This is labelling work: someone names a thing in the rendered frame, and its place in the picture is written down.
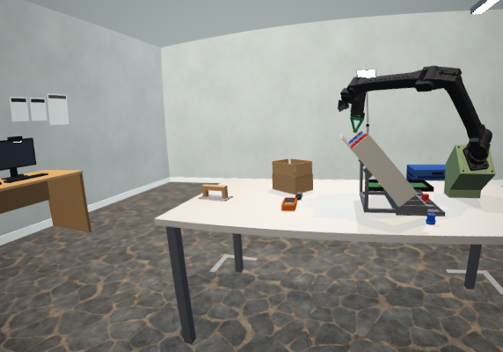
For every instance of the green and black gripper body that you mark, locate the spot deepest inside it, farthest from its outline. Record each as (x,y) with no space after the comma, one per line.
(360,113)

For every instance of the brown cardboard box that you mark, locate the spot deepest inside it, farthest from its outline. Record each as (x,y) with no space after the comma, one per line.
(294,177)

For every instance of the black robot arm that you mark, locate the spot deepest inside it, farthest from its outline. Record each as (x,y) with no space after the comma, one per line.
(433,78)

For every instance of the orange digital multimeter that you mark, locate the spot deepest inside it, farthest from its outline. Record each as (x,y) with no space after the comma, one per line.
(289,204)

